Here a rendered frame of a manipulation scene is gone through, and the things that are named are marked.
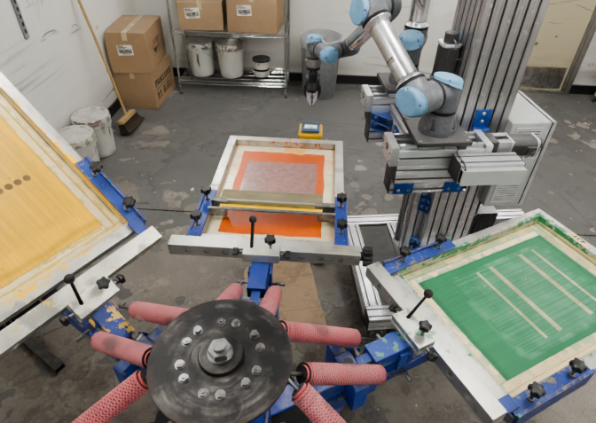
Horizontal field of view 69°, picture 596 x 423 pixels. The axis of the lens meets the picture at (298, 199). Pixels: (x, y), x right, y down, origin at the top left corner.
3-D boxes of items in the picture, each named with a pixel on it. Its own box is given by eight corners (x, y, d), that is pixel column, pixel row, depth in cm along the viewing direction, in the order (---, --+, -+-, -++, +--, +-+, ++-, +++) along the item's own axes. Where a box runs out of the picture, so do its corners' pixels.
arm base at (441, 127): (447, 120, 184) (453, 97, 178) (460, 137, 172) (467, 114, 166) (412, 121, 183) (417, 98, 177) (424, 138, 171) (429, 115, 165)
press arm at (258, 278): (254, 259, 154) (254, 249, 151) (271, 260, 154) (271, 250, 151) (247, 298, 141) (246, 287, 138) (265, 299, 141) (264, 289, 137)
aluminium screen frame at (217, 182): (231, 141, 226) (230, 135, 224) (341, 147, 224) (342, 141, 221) (191, 246, 164) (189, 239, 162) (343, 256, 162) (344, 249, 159)
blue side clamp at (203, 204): (207, 199, 189) (205, 187, 185) (218, 200, 189) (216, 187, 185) (188, 247, 166) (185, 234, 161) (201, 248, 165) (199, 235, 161)
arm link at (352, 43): (408, -20, 172) (348, 39, 216) (388, -18, 167) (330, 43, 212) (419, 7, 172) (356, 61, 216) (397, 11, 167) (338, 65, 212)
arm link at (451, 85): (464, 109, 170) (473, 76, 161) (439, 117, 164) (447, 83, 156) (441, 97, 178) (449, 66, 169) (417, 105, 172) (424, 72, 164)
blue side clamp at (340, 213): (333, 207, 187) (334, 194, 182) (345, 207, 186) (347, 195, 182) (333, 257, 163) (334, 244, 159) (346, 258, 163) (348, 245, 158)
